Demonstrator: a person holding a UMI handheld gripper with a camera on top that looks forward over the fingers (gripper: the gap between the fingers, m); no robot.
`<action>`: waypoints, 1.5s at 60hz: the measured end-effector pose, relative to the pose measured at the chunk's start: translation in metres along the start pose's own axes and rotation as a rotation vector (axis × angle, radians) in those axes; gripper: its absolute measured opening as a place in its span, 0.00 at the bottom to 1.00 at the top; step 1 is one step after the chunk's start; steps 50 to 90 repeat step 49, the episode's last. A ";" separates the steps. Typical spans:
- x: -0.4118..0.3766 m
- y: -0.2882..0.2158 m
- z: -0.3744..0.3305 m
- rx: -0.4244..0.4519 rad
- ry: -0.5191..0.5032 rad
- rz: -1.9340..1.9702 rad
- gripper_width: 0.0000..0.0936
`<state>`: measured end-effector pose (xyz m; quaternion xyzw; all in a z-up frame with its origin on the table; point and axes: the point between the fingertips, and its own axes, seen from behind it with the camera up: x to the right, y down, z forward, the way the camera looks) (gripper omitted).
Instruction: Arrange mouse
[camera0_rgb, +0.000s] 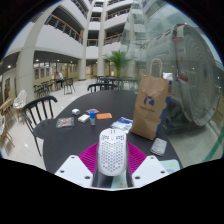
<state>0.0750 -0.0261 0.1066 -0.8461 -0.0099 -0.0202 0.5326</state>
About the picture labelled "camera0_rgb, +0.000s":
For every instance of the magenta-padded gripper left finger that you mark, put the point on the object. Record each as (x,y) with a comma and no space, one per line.
(74,168)

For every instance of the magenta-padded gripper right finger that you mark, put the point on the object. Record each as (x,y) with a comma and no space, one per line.
(150,170)

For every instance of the white perforated computer mouse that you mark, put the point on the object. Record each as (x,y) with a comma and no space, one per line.
(112,153)

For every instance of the pale patterned mouse pad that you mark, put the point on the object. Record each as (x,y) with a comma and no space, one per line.
(171,165)

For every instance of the grey folded cloth pouch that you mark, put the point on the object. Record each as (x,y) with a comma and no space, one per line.
(158,146)

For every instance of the clear plastic packet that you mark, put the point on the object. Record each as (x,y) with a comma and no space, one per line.
(65,122)

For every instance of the white oblong box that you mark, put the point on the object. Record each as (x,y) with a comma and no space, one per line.
(83,118)

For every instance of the black wooden spindle chair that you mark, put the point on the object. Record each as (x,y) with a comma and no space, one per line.
(40,128)
(100,87)

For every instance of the small bottle with blue cap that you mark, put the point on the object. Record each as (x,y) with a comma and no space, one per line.
(92,118)

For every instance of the clear plastic bag blue print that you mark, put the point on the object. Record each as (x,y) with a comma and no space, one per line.
(122,124)

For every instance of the small white box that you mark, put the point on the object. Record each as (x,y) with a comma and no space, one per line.
(76,111)

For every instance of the brown flat card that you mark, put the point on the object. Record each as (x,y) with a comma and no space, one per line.
(92,111)

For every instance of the orange flat card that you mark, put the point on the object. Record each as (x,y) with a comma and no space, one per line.
(104,116)

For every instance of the brown paper carrier bag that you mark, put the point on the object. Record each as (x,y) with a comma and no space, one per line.
(150,106)

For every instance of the group of dark chairs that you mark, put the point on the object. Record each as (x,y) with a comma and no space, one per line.
(50,87)

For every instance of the white lattice chair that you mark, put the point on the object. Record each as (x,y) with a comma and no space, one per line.
(20,100)

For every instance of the person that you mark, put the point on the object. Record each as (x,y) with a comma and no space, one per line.
(59,78)

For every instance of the light wooden chair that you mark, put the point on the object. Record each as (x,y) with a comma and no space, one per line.
(5,108)

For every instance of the dark cafe table set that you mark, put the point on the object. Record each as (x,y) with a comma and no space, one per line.
(116,81)

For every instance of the large grey ribbed round structure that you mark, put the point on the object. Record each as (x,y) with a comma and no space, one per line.
(191,76)

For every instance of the green potted palm plant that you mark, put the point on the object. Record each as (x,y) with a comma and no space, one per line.
(118,61)

